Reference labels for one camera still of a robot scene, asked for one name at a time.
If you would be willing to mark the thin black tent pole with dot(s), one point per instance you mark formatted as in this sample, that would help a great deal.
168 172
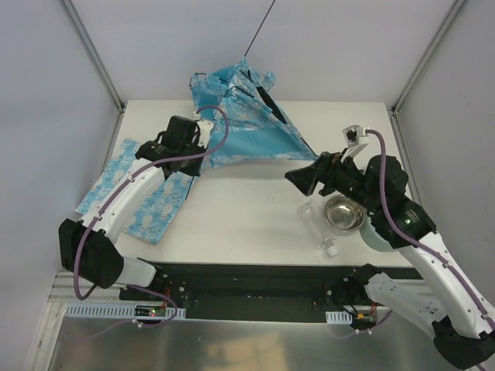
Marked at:
259 28

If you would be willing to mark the green double pet bowl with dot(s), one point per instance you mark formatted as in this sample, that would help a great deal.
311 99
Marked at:
373 240

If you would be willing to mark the stainless steel bowl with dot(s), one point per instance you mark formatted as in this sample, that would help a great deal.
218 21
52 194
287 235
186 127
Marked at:
344 214

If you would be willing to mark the blue snowman tent mat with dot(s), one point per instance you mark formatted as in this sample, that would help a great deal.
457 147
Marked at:
154 215

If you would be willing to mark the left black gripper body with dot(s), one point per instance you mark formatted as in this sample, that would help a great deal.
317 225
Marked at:
194 164

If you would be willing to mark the clear plastic water bottle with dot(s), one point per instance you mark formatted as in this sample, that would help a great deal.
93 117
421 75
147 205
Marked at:
321 233

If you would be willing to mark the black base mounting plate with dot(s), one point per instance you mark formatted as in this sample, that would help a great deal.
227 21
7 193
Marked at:
262 293

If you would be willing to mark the blue snowman pet tent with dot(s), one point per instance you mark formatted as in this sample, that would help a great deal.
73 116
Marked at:
258 128

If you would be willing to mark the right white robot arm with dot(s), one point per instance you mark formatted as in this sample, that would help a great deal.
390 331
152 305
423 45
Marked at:
459 321

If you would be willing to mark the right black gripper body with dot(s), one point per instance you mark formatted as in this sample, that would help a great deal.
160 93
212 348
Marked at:
325 175

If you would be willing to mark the aluminium front rail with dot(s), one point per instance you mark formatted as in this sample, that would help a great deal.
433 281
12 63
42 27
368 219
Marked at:
62 290

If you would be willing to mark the aluminium frame post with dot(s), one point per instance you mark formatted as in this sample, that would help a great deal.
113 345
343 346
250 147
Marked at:
454 12
91 52

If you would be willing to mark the right aluminium frame post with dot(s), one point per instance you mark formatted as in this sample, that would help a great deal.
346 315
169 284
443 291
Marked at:
454 12

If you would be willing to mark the left aluminium frame post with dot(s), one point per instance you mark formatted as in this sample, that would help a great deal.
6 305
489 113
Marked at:
91 52

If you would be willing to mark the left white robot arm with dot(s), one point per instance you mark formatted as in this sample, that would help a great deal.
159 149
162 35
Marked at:
87 246

